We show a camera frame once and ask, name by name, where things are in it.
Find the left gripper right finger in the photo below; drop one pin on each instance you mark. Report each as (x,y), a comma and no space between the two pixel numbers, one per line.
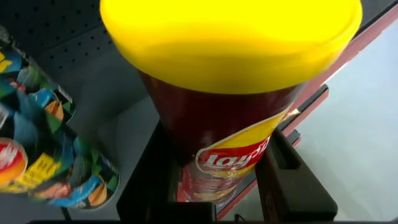
(289,189)

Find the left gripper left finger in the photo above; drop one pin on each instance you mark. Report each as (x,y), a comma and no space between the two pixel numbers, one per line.
(149,183)

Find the red chip can yellow lid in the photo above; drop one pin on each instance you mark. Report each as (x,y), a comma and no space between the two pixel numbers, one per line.
(217,118)

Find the black shop shelf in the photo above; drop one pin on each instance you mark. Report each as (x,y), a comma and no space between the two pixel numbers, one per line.
(93,71)

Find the multicoloured chip can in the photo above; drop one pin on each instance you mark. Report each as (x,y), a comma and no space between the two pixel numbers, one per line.
(43,137)

